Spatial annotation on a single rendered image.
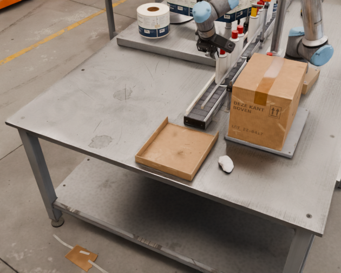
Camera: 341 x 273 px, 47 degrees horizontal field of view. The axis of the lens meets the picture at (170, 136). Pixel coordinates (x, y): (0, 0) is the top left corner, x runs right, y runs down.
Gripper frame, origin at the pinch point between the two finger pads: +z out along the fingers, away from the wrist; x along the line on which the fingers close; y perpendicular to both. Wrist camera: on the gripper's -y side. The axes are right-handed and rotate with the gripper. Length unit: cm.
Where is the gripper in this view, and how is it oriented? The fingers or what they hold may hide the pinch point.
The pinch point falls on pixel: (218, 58)
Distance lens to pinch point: 190.6
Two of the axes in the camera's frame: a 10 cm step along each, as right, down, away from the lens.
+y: -8.9, -2.8, 3.7
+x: -3.9, 8.8, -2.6
